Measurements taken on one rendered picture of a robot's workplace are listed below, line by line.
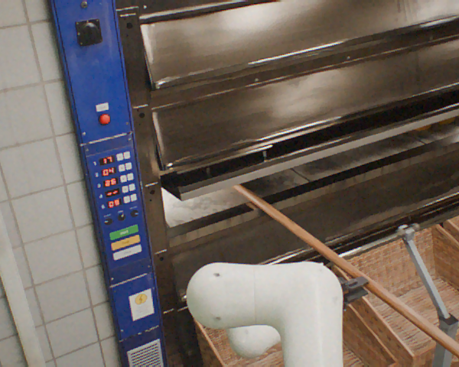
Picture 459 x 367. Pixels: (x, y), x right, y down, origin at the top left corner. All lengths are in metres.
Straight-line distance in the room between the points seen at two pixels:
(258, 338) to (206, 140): 0.66
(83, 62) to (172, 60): 0.26
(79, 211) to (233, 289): 0.83
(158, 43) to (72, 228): 0.61
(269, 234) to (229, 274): 1.12
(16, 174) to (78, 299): 0.49
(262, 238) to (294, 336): 1.15
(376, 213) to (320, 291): 1.41
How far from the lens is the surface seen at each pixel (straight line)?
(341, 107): 2.08
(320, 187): 2.19
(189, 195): 1.71
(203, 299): 1.05
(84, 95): 1.61
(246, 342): 1.49
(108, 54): 1.60
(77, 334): 2.03
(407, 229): 2.00
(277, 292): 1.04
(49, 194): 1.73
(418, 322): 1.62
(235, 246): 2.11
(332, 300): 1.05
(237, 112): 1.87
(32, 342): 1.98
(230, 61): 1.77
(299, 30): 1.89
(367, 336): 2.23
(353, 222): 2.37
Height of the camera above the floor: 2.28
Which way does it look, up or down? 30 degrees down
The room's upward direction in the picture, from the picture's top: 3 degrees counter-clockwise
